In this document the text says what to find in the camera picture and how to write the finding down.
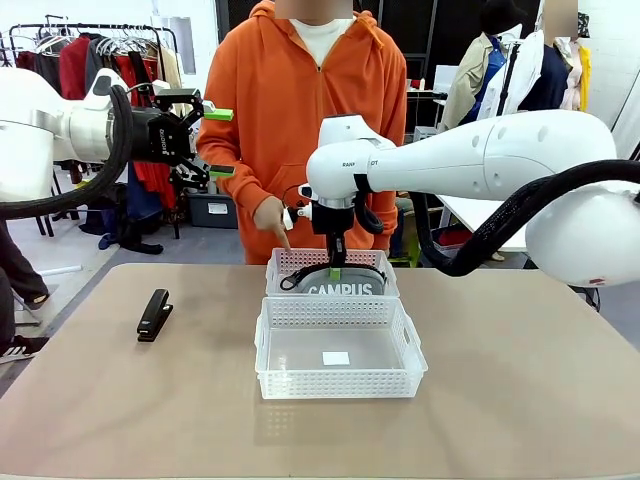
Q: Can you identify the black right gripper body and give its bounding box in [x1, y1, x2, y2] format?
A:
[311, 201, 357, 236]

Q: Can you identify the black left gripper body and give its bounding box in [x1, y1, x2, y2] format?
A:
[129, 107, 195, 166]

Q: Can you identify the grey CAMPUS pencil case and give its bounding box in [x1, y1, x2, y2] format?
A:
[279, 264, 389, 298]

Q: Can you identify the black stapler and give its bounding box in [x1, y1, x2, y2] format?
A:
[136, 288, 174, 344]

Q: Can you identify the person's right hand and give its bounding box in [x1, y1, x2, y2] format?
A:
[252, 195, 296, 253]

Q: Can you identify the white perforated plastic basket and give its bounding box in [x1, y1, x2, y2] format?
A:
[264, 246, 400, 299]
[253, 295, 429, 400]

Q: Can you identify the grey storage bin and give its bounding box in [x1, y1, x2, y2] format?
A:
[187, 192, 239, 230]

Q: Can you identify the person in orange hoodie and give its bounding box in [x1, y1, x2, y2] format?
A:
[195, 0, 409, 265]

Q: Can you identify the clear bin with red contents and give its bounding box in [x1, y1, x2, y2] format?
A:
[429, 227, 474, 255]

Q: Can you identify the black clothes rack with garments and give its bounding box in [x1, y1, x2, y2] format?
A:
[0, 22, 180, 240]

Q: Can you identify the white table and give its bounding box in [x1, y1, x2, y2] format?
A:
[434, 193, 531, 254]

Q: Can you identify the mannequin in beige coat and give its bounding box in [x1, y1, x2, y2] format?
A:
[439, 0, 524, 134]

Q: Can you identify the bystander in dark trousers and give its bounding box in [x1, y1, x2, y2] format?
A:
[0, 219, 51, 367]

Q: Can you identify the mannequin in white coat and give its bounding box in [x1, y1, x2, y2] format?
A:
[499, 0, 594, 115]

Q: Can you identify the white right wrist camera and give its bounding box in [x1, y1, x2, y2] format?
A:
[281, 185, 315, 232]

